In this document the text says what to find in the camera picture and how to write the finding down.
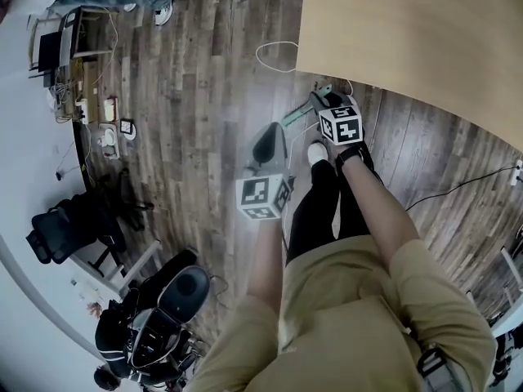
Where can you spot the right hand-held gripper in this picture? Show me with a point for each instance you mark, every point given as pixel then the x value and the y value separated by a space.
pixel 345 129

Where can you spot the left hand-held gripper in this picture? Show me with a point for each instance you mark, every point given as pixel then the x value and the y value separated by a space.
pixel 257 194

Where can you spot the person's right forearm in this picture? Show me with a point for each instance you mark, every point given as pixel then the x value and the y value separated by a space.
pixel 376 210

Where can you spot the person's left forearm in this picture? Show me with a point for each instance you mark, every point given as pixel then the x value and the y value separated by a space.
pixel 265 259

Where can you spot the person's white shoe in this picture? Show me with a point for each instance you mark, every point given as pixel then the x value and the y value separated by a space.
pixel 316 152

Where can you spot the black wristwatch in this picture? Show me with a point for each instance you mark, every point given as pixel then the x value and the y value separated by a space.
pixel 349 155

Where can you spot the person's black trousers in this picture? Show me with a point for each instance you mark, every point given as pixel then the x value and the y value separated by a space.
pixel 314 210

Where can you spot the wooden table with white legs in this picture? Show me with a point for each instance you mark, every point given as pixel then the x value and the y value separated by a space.
pixel 408 35

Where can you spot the black square framed device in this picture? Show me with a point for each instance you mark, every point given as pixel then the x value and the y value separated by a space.
pixel 128 128

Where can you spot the white round device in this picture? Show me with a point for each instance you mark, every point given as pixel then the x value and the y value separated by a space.
pixel 109 139

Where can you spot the small white device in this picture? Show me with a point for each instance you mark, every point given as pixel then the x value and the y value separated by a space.
pixel 111 108

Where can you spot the person's olive shirt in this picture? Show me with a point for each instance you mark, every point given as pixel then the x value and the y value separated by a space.
pixel 347 321

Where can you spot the flat cardboard box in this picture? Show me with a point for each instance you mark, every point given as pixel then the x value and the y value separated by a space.
pixel 88 88

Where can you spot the white power strip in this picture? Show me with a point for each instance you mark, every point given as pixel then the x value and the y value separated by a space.
pixel 518 172

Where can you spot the black mesh office chair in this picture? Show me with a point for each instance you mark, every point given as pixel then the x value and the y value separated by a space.
pixel 73 227

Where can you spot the low shelf with equipment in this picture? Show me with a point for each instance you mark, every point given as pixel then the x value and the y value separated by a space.
pixel 73 35

